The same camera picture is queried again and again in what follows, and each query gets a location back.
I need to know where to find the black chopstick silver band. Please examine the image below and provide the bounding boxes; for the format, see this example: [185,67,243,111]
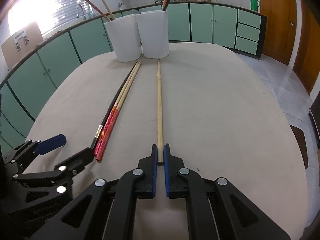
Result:
[91,61,137,152]

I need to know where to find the plain wooden chopstick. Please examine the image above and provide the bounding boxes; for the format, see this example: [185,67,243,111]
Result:
[101,0,116,21]
[157,59,164,164]

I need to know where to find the green lower kitchen cabinets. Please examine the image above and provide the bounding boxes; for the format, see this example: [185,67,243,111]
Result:
[1,2,267,153]

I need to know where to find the chrome kitchen faucet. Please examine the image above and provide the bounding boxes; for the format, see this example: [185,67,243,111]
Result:
[76,4,86,21]

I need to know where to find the cardboard box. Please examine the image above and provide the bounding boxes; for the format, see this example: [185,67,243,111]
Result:
[1,22,43,71]

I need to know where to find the beige table mat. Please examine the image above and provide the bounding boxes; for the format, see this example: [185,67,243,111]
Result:
[27,43,308,239]

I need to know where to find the brown stool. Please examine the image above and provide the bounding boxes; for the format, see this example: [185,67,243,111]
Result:
[290,125,309,169]

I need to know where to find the window blinds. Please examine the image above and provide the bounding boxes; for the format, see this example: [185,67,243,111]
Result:
[8,0,92,35]

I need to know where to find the white double utensil holder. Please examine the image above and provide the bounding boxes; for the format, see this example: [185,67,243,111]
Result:
[105,10,169,62]

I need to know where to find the brown wooden door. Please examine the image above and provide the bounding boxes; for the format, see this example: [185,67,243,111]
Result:
[293,0,319,94]
[260,0,297,65]

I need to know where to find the green thermos bottle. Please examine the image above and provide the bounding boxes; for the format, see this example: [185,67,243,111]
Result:
[250,0,260,12]

